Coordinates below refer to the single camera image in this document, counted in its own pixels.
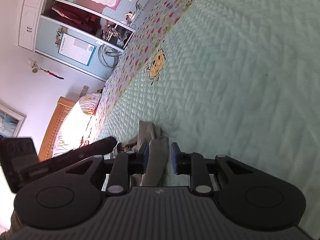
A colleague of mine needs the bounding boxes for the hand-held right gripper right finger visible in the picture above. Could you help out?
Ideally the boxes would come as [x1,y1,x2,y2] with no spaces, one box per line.
[171,142,254,195]

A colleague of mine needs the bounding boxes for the dark red hanging clothes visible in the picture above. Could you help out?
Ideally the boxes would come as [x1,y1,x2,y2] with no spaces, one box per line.
[52,1,100,34]

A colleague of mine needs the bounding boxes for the sliding-door wardrobe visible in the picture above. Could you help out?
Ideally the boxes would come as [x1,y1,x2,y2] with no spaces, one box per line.
[18,0,175,80]

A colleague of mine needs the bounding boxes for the patterned clothes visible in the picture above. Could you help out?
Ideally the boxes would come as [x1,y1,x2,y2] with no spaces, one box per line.
[101,21,133,49]

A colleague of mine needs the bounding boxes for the blue-bordered poster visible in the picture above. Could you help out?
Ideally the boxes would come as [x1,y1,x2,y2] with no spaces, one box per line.
[58,32,97,67]

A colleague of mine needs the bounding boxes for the wooden headboard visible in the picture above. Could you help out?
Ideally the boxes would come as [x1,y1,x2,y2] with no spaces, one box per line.
[37,96,77,162]

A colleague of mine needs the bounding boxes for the floral pillow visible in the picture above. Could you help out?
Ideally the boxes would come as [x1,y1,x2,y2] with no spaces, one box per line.
[51,93,102,158]

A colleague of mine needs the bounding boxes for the grey t-shirt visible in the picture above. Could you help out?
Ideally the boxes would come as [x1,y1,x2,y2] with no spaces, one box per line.
[101,120,170,188]

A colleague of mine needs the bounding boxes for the glass wall lamp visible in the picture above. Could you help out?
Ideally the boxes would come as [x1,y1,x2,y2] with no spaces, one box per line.
[27,58,39,73]

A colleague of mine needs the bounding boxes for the framed wedding photo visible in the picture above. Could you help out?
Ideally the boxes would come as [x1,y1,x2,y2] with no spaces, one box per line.
[0,102,27,138]

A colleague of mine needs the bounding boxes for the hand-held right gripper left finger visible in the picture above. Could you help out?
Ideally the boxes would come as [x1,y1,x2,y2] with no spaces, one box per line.
[65,144,150,197]

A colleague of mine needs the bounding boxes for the quilted bee-print bedspread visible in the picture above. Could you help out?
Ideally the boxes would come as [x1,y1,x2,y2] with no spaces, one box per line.
[94,0,320,240]

